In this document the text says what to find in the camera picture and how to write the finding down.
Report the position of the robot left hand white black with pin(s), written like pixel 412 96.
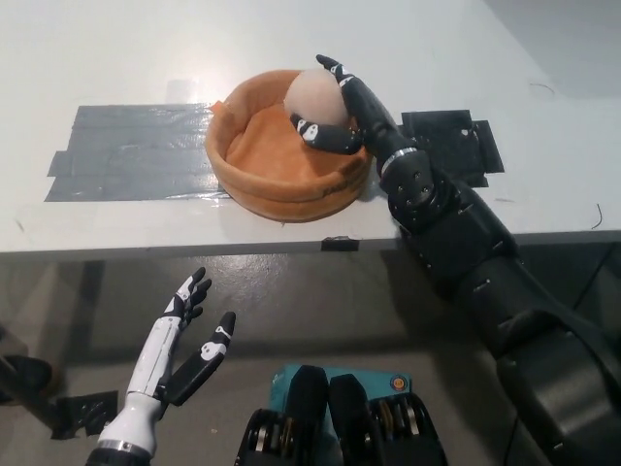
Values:
pixel 155 364

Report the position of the robot right hand black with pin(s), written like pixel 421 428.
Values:
pixel 373 121

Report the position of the pale pink plush dumpling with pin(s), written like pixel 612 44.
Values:
pixel 315 97

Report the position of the orange soft round basket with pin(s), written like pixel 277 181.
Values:
pixel 271 145

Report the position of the robot torso black teal blocks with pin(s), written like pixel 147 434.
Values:
pixel 349 427

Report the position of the dark metal table leg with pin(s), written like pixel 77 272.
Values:
pixel 604 276
pixel 80 320

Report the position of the black tape square patch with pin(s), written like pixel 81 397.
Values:
pixel 480 145

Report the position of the small black tape strip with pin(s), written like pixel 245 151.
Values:
pixel 339 244

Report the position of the dark shoe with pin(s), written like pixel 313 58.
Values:
pixel 24 376

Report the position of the grey duct tape patch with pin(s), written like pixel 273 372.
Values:
pixel 136 155

